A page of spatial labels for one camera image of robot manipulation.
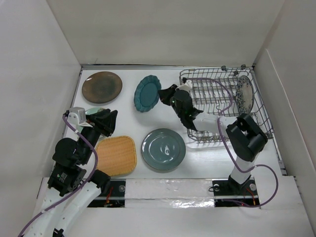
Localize orange woven square tray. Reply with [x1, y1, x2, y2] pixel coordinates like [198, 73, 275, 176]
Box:
[96, 136, 137, 176]

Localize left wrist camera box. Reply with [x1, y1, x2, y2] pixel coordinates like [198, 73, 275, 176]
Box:
[67, 107, 86, 125]

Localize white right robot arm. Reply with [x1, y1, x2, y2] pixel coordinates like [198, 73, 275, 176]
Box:
[158, 83, 268, 194]

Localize metal wire dish rack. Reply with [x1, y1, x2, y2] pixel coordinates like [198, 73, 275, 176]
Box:
[179, 65, 274, 139]

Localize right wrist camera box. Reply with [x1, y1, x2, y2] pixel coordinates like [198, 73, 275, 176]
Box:
[177, 78, 193, 92]

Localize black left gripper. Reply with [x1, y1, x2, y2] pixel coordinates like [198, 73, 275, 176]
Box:
[79, 108, 118, 163]

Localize blue floral white plate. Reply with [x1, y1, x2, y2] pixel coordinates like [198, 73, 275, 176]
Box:
[235, 75, 254, 114]

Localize brown round plate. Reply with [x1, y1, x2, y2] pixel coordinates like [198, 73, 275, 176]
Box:
[81, 71, 123, 104]

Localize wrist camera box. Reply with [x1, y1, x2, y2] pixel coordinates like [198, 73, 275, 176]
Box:
[177, 78, 193, 92]
[67, 107, 86, 125]

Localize grey blue round plate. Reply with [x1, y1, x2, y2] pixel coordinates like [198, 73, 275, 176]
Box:
[141, 128, 186, 171]

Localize light green plate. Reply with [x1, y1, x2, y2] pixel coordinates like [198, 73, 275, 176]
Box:
[76, 107, 104, 132]

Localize teal scalloped plate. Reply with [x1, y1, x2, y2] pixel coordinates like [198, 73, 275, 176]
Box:
[133, 75, 161, 113]

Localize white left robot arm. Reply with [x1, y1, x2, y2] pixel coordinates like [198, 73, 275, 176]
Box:
[19, 107, 118, 237]

